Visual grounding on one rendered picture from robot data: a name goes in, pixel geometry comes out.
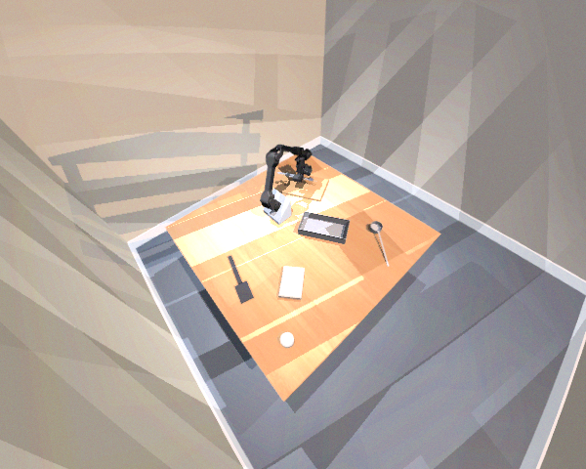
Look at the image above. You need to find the grey spatula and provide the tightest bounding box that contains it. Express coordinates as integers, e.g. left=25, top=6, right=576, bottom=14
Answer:
left=228, top=255, right=254, bottom=304

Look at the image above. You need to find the light wooden board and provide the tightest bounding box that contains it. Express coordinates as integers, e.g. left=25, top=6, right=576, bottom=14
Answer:
left=275, top=174, right=329, bottom=201

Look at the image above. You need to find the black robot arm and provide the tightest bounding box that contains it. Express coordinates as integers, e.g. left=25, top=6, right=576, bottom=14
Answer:
left=260, top=145, right=313, bottom=212

